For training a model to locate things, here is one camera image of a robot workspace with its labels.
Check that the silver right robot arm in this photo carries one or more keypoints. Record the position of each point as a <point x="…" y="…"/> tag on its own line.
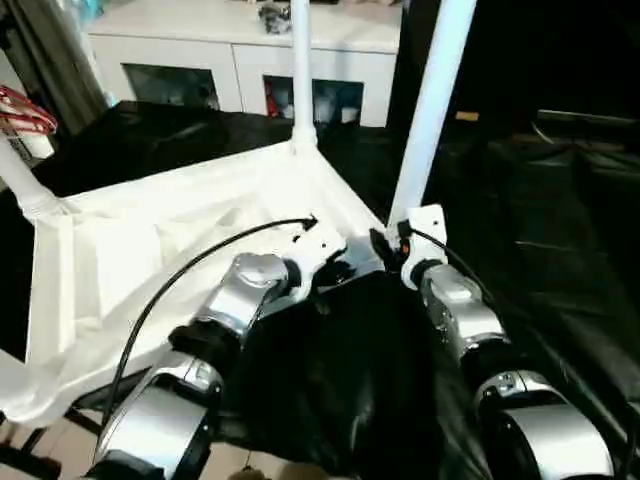
<point x="465" y="310"/>

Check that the white plastic table top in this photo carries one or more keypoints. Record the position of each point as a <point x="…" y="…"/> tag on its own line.
<point x="150" y="225"/>

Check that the small white ceramic cup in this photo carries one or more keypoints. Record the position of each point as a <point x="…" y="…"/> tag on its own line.
<point x="348" y="115"/>

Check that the white plastic table leg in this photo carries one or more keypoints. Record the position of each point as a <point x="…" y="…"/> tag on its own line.
<point x="430" y="100"/>
<point x="25" y="185"/>
<point x="302" y="75"/>
<point x="17" y="385"/>

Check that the black television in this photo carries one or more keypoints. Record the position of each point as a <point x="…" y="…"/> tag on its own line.
<point x="585" y="117"/>

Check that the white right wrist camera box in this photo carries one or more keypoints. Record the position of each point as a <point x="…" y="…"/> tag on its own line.
<point x="425" y="220"/>

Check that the black bundle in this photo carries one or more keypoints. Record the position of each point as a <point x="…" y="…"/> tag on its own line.
<point x="275" y="17"/>

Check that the white plastic container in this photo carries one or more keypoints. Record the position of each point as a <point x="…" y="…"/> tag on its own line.
<point x="39" y="145"/>

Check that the black glossy mat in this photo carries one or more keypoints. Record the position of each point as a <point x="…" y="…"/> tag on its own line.
<point x="550" y="225"/>

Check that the small tan box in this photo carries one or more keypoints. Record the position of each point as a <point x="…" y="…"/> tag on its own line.
<point x="468" y="116"/>

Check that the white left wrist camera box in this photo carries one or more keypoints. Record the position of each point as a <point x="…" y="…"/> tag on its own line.
<point x="320" y="245"/>

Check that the grey curtain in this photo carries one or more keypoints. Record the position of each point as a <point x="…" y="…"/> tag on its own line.
<point x="55" y="55"/>

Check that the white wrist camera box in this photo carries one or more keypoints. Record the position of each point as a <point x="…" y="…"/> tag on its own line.
<point x="320" y="245"/>
<point x="425" y="220"/>

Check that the red clothes hangers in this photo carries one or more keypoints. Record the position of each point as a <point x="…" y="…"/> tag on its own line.
<point x="25" y="110"/>

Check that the red white ceramic figure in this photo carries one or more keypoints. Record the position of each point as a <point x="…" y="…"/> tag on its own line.
<point x="272" y="100"/>

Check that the white glass-door cabinet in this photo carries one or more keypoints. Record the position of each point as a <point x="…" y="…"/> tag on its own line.
<point x="200" y="60"/>

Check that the grey robot foot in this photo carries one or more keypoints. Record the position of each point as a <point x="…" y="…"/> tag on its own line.
<point x="248" y="474"/>

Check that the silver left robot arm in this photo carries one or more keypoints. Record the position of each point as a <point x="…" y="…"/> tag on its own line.
<point x="235" y="300"/>

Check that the black metal table frame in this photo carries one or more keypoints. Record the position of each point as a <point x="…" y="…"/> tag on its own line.
<point x="50" y="440"/>

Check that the small teal box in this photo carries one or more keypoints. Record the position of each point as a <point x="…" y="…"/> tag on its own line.
<point x="94" y="7"/>

